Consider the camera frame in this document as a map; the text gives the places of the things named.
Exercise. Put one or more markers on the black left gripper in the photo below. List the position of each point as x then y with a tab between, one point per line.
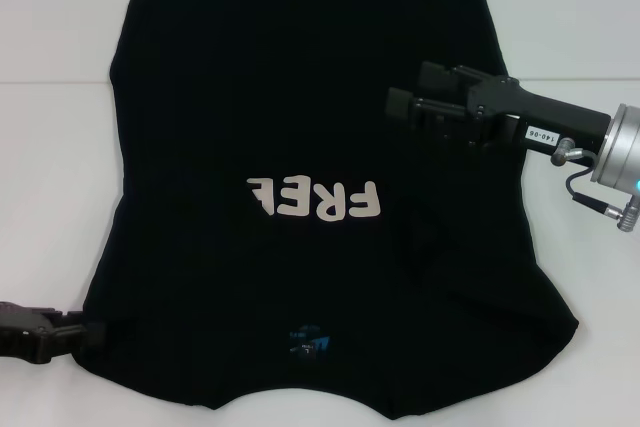
25	332

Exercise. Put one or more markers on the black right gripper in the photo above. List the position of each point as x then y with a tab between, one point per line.
550	119

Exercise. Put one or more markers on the black T-shirt with FREE print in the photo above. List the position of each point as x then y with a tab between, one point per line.
275	72

